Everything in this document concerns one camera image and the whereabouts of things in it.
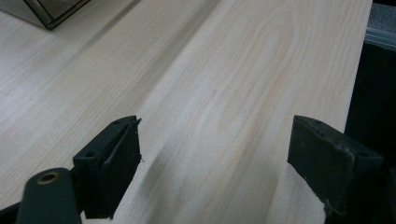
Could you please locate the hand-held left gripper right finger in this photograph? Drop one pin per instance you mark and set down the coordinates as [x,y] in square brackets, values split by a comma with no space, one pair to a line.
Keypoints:
[330,168]

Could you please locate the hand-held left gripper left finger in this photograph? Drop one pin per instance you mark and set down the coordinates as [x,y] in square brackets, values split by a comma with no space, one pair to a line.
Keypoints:
[107,172]

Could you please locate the grey ledge with white trim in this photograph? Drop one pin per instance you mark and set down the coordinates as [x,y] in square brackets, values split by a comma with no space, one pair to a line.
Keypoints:
[382,26]

